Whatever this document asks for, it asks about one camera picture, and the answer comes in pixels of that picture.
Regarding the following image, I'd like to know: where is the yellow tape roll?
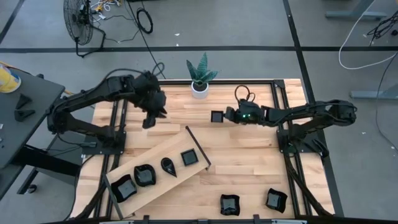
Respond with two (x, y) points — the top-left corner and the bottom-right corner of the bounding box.
(0, 63), (22, 94)

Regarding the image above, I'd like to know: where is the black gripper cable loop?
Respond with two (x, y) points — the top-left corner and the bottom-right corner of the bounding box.
(234, 84), (256, 103)
(150, 62), (165, 78)

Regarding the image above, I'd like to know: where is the black triangular spare part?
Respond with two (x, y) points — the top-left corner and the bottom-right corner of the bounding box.
(15, 93), (33, 110)
(14, 108), (36, 123)

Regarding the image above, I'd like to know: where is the teardrop-shaped black plate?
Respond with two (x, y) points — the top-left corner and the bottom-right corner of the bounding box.
(160, 157), (178, 179)

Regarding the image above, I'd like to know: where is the power strip with cables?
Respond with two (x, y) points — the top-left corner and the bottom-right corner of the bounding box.
(90, 0), (124, 19)

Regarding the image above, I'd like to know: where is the snake plant in white pot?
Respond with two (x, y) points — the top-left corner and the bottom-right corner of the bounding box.
(186, 52), (220, 100)

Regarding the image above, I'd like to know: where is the white floor cable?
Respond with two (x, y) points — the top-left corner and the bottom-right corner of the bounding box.
(338, 0), (398, 71)

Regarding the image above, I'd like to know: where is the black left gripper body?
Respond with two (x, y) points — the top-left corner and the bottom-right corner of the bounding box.
(133, 71), (167, 113)

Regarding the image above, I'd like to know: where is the black side table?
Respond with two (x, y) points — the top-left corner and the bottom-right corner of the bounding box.
(0, 67), (83, 200)

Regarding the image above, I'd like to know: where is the wavy square black plate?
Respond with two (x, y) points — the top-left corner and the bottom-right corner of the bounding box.
(220, 194), (241, 217)
(265, 187), (289, 214)
(110, 174), (138, 205)

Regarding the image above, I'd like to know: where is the wooden shelf with black legs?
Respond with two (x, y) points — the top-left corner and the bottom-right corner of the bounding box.
(103, 126), (212, 220)

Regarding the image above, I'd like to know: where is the small square black plate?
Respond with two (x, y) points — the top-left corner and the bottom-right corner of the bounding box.
(210, 110), (225, 124)
(180, 149), (200, 167)

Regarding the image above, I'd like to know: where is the grey desk leg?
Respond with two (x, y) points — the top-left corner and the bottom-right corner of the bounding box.
(325, 0), (388, 21)

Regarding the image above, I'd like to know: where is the black floor fan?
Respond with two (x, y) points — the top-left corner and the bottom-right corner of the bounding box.
(63, 0), (106, 58)

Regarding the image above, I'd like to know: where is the black cable bundle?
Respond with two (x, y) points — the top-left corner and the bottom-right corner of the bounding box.
(366, 9), (398, 40)

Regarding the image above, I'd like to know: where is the black controller box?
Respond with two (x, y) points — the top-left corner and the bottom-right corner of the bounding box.
(46, 130), (85, 177)

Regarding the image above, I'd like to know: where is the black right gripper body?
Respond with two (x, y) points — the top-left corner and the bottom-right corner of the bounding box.
(235, 100), (265, 125)

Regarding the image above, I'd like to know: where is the black coiled floor cable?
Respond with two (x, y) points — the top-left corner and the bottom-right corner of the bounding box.
(124, 0), (167, 80)

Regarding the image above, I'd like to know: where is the leaf-shaped black plate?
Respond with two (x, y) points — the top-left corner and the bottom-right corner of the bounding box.
(134, 163), (157, 188)

